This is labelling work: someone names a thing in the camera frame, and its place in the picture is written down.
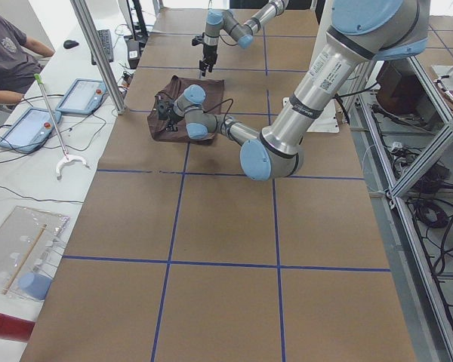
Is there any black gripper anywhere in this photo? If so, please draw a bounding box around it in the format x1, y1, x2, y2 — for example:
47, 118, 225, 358
191, 32, 218, 77
156, 96, 180, 132

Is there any brown t-shirt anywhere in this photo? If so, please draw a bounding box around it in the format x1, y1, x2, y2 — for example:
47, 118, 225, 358
147, 75, 224, 145

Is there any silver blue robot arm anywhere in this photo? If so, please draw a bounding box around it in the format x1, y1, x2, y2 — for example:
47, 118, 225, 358
157, 0, 430, 181
192, 0, 289, 76

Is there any black box with label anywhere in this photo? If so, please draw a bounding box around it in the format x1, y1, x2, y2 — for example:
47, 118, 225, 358
126, 39, 140, 69

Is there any far blue teach pendant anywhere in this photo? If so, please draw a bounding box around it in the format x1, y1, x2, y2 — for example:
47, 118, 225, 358
56, 78, 106, 115

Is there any blue teach pendant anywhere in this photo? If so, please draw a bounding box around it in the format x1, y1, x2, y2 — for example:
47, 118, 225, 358
0, 107, 54, 154
56, 78, 106, 115

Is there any black keyboard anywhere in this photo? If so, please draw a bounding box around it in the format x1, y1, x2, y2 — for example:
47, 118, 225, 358
97, 29, 114, 63

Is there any white reacher grabber tool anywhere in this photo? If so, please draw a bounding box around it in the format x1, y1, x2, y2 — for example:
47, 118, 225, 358
34, 73, 89, 180

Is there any black computer mouse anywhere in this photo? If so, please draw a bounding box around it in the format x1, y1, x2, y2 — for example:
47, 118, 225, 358
63, 39, 79, 50

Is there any near blue teach pendant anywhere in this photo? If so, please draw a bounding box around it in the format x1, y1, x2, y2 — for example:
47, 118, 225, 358
0, 107, 54, 154

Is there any seated person grey shirt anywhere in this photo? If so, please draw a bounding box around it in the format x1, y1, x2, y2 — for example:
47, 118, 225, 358
0, 16, 54, 106

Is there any silver foil bag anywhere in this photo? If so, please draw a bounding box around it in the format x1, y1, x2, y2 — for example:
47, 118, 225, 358
0, 206, 69, 300

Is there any light blue cup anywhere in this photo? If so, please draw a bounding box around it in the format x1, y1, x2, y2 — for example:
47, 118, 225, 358
18, 272, 52, 300

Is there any red bottle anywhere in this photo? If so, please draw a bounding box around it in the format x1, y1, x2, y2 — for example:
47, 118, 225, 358
0, 313, 35, 342

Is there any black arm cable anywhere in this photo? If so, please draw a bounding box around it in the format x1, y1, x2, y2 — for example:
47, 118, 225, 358
202, 97, 236, 121

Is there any aluminium frame post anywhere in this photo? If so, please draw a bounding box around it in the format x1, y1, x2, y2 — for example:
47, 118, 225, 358
70, 0, 126, 115

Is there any aluminium frame rack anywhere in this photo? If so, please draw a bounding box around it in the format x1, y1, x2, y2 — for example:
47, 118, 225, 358
344, 48, 453, 361

